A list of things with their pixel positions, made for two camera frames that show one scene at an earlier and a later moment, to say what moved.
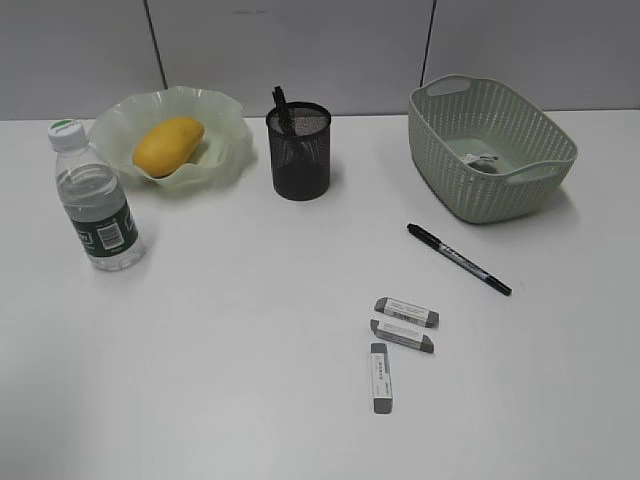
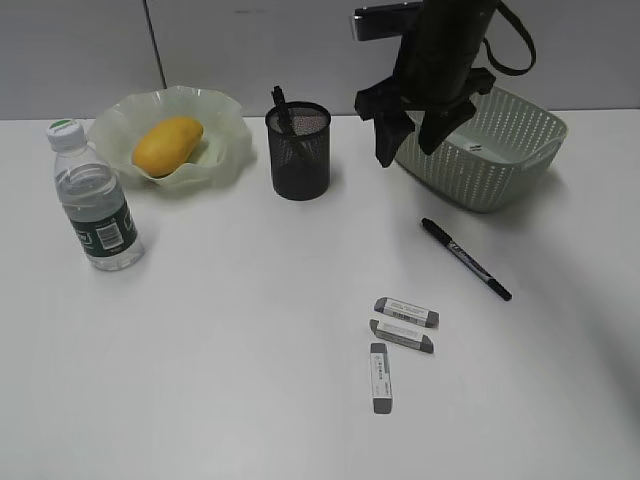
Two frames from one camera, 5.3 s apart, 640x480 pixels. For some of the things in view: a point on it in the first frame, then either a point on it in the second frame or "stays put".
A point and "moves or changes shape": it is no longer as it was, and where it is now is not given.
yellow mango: (168, 145) stays put
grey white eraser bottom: (381, 379) stays put
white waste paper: (484, 158) -> (474, 146)
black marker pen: (459, 257) moves or changes shape
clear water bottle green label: (97, 200) stays put
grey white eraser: (397, 334) stays put
